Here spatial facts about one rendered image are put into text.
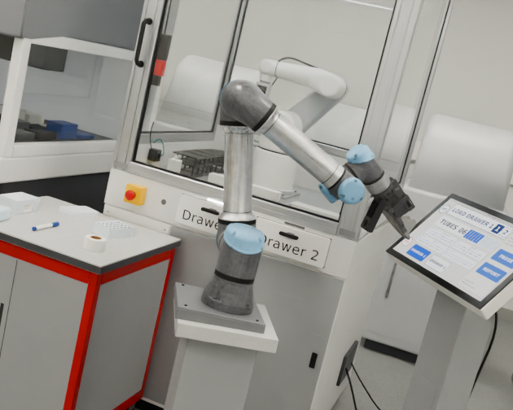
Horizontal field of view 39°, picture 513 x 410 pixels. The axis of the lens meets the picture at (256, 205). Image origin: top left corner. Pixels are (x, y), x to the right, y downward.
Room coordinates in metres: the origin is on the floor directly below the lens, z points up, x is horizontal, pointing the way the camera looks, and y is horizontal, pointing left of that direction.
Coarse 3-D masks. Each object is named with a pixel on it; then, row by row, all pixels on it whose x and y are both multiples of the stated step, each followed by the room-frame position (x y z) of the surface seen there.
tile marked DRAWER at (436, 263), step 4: (432, 256) 2.25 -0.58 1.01; (436, 256) 2.24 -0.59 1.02; (428, 260) 2.24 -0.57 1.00; (432, 260) 2.23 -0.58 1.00; (436, 260) 2.22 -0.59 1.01; (440, 260) 2.21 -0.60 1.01; (444, 260) 2.20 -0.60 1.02; (428, 264) 2.23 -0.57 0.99; (432, 264) 2.22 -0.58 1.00; (436, 264) 2.21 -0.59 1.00; (440, 264) 2.20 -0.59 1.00; (444, 264) 2.19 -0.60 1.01; (448, 264) 2.18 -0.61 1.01; (432, 268) 2.20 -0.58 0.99; (436, 268) 2.19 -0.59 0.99; (440, 268) 2.18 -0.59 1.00; (444, 268) 2.17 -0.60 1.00; (440, 272) 2.17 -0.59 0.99
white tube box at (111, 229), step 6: (96, 222) 2.52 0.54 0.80; (102, 222) 2.54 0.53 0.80; (108, 222) 2.56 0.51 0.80; (114, 222) 2.59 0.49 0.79; (120, 222) 2.60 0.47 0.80; (96, 228) 2.50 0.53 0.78; (102, 228) 2.49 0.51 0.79; (108, 228) 2.49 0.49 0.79; (114, 228) 2.51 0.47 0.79; (120, 228) 2.51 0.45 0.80; (126, 228) 2.54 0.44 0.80; (132, 228) 2.56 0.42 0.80; (102, 234) 2.48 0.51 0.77; (108, 234) 2.47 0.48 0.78; (114, 234) 2.49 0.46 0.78; (120, 234) 2.51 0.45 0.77; (126, 234) 2.54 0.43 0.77; (132, 234) 2.57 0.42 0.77
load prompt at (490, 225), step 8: (456, 208) 2.40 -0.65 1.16; (464, 208) 2.38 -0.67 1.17; (456, 216) 2.36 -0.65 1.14; (464, 216) 2.34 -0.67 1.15; (472, 216) 2.32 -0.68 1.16; (480, 216) 2.29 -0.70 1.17; (488, 216) 2.27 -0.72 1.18; (472, 224) 2.28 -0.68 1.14; (480, 224) 2.26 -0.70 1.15; (488, 224) 2.24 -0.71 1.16; (496, 224) 2.22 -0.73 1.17; (504, 224) 2.20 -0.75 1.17; (488, 232) 2.21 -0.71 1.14; (496, 232) 2.19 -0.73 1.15; (504, 232) 2.17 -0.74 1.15; (512, 232) 2.15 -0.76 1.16
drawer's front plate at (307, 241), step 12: (264, 228) 2.62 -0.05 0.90; (276, 228) 2.60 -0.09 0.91; (288, 228) 2.59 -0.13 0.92; (276, 240) 2.60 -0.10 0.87; (288, 240) 2.59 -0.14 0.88; (300, 240) 2.57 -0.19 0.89; (312, 240) 2.56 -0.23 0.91; (324, 240) 2.55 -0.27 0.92; (276, 252) 2.60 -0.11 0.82; (288, 252) 2.58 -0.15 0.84; (300, 252) 2.57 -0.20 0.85; (312, 252) 2.56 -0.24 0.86; (324, 252) 2.55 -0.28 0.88; (312, 264) 2.56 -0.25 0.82; (324, 264) 2.56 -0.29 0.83
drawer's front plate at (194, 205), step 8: (184, 200) 2.72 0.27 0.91; (192, 200) 2.71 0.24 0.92; (200, 200) 2.70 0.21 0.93; (184, 208) 2.72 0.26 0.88; (192, 208) 2.71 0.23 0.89; (200, 208) 2.70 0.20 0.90; (216, 208) 2.68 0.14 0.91; (176, 216) 2.72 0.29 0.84; (184, 216) 2.71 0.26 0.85; (192, 216) 2.70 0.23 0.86; (200, 216) 2.69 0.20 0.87; (208, 216) 2.68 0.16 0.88; (216, 216) 2.68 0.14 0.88; (184, 224) 2.71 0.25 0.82; (192, 224) 2.70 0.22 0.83; (200, 224) 2.69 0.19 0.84; (208, 224) 2.68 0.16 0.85; (208, 232) 2.68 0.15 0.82; (216, 232) 2.67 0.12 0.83
